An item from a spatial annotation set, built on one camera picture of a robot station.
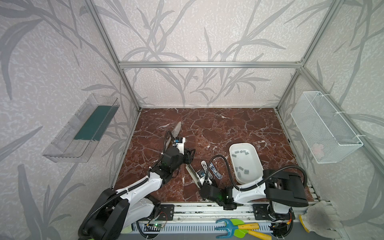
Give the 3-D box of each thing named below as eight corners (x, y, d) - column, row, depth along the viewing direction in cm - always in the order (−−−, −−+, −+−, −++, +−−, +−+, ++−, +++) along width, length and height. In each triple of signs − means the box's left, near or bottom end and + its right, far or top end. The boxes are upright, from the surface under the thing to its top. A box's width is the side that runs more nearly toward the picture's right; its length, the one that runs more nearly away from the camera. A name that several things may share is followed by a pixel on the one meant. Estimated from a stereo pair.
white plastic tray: (232, 183, 85) (234, 180, 80) (228, 148, 100) (229, 143, 95) (262, 183, 85) (266, 180, 80) (253, 148, 100) (256, 143, 95)
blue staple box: (219, 180, 85) (219, 179, 84) (207, 166, 91) (208, 164, 89) (222, 177, 87) (223, 176, 85) (211, 163, 92) (211, 162, 90)
